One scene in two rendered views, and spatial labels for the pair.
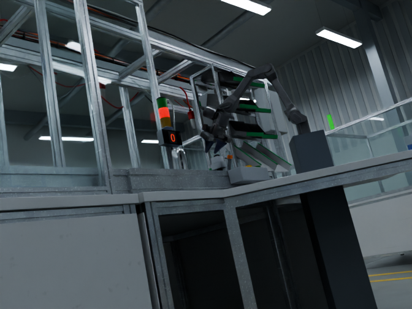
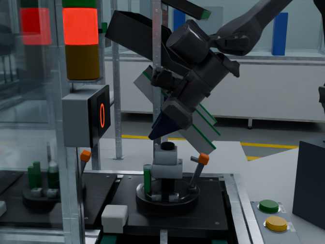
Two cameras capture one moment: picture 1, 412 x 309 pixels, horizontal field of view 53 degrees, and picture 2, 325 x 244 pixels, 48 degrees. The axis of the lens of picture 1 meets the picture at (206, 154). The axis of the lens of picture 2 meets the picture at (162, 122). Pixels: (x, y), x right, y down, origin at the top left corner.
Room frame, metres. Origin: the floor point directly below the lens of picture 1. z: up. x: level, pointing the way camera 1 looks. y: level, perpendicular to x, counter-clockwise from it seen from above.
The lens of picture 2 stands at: (1.39, 0.37, 1.34)
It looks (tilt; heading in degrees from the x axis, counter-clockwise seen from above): 15 degrees down; 326
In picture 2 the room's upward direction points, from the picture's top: straight up
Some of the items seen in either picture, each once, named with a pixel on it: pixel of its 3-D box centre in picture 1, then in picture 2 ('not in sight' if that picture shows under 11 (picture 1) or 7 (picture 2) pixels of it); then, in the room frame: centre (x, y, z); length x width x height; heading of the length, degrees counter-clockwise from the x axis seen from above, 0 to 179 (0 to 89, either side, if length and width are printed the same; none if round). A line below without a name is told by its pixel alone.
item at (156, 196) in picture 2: not in sight; (156, 196); (1.96, 0.00, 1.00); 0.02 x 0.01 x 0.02; 52
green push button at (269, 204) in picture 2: not in sight; (268, 207); (1.84, -0.21, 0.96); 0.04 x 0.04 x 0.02
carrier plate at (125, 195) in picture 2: not in sight; (168, 201); (1.98, -0.05, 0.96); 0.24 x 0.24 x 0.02; 52
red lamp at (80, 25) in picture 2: (164, 113); (80, 26); (1.91, 0.16, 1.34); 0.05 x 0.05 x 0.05
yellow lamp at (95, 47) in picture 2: (165, 123); (82, 61); (1.91, 0.16, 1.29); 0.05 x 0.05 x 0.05
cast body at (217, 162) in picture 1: (216, 162); (162, 159); (1.99, -0.04, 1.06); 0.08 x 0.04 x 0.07; 52
